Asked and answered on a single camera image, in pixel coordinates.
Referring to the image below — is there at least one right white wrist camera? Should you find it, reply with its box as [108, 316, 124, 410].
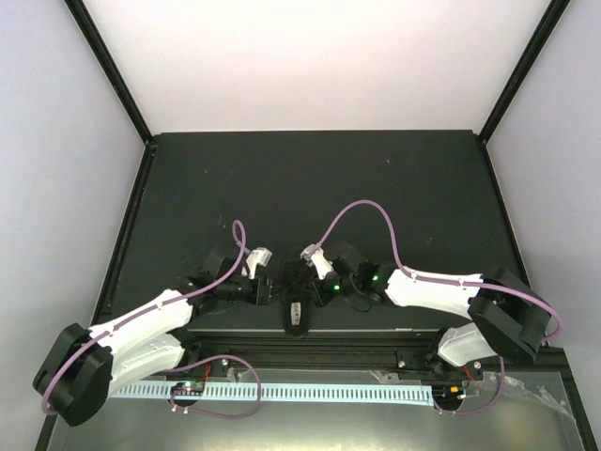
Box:
[300, 244, 333, 280]

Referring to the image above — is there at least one white slotted cable duct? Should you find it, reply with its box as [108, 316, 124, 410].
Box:
[113, 381, 434, 407]

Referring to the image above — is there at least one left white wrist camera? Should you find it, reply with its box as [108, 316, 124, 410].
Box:
[241, 247, 272, 280]

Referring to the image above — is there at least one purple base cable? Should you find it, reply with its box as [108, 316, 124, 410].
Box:
[432, 359, 507, 418]
[168, 354, 263, 419]

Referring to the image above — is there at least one black frame post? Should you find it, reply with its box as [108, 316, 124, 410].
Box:
[64, 0, 153, 145]
[478, 0, 571, 145]

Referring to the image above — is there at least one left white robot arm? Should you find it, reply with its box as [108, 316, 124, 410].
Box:
[33, 247, 272, 427]

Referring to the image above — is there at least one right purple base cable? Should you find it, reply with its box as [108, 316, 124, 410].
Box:
[432, 359, 507, 418]

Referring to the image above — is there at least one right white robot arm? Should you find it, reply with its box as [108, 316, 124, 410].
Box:
[300, 244, 551, 379]

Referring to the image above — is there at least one left black frame post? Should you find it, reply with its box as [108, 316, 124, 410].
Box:
[64, 0, 153, 145]

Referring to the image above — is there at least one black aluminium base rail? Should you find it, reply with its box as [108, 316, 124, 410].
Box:
[192, 331, 452, 380]

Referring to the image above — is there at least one left small circuit board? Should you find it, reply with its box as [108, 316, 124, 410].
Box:
[171, 381, 205, 396]

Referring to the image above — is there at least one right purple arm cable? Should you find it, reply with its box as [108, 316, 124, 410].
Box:
[318, 200, 564, 338]

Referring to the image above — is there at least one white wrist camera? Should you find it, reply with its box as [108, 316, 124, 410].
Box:
[300, 244, 333, 280]
[241, 247, 272, 280]

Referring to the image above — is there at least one black sneaker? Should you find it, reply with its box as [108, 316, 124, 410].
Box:
[282, 260, 313, 339]

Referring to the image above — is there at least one small circuit board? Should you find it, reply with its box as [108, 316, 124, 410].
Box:
[432, 384, 469, 400]
[171, 381, 205, 396]

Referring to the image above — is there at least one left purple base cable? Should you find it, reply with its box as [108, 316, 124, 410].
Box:
[168, 354, 263, 419]

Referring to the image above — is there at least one black shoelace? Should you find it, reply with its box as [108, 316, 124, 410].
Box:
[275, 262, 316, 294]

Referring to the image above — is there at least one right black frame post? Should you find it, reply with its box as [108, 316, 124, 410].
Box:
[478, 0, 571, 145]

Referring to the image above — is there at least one right small circuit board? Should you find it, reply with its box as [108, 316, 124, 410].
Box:
[432, 384, 469, 400]

